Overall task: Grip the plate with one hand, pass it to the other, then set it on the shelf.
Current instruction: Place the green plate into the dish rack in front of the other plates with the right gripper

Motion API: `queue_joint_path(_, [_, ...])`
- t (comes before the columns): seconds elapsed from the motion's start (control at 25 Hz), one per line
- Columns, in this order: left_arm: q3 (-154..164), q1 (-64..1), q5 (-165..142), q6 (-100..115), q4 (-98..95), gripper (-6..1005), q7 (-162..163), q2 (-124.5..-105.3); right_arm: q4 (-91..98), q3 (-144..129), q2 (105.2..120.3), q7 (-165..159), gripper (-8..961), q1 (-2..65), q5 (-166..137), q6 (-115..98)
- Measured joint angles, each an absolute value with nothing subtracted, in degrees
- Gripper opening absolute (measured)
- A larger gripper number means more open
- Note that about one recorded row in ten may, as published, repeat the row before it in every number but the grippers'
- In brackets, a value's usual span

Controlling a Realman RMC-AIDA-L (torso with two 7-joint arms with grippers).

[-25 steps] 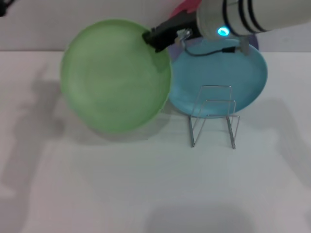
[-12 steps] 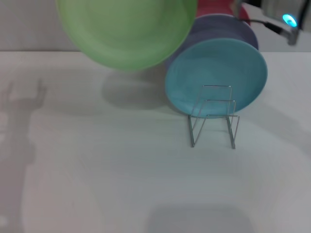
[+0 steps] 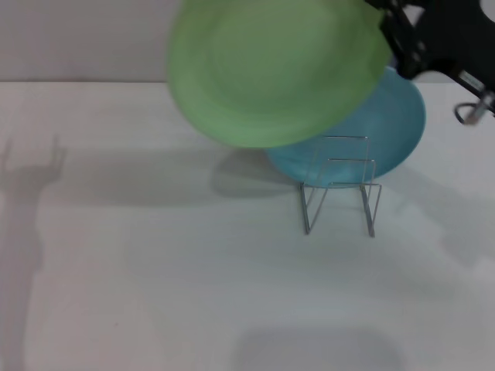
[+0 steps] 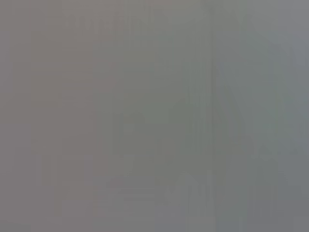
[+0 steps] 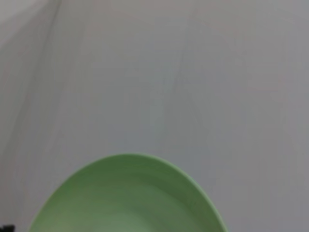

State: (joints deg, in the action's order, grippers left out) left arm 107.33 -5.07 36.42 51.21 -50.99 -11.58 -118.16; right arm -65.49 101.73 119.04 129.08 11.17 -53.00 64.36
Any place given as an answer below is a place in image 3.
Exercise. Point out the green round plate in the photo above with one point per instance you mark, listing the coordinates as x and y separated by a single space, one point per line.
270 73

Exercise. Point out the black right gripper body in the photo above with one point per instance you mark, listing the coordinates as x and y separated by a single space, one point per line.
456 35

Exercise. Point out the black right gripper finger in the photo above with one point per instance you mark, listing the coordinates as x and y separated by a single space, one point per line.
402 42

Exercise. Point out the blue round plate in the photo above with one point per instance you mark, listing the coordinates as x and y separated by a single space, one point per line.
386 127

